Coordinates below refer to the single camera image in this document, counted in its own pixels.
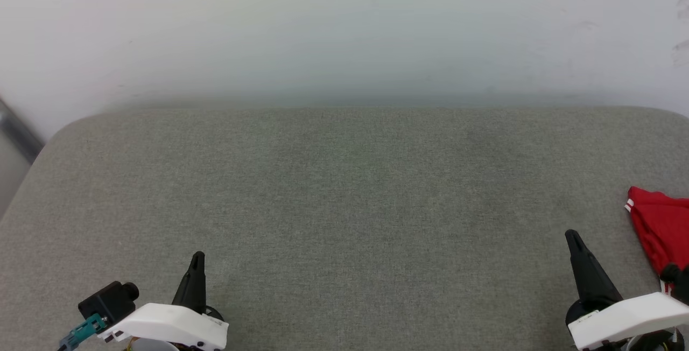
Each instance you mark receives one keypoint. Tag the grey skirting strip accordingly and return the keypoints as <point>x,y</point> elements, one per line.
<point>19,130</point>

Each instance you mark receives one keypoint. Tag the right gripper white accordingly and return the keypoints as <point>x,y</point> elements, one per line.
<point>630,318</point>

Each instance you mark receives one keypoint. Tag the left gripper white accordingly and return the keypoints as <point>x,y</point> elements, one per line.
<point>167,324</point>

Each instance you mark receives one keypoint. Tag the grey fabric sofa cushion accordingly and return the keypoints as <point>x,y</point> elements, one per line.
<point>344,205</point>

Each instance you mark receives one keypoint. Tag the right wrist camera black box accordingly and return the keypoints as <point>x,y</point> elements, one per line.
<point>675,281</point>

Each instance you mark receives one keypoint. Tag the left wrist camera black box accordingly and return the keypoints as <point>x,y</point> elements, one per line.
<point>110,300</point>

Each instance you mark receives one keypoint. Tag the red white Bulls jersey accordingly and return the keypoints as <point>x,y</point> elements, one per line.
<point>665,227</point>

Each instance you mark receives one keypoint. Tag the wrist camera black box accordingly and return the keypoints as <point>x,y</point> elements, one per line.
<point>110,300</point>
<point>675,281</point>

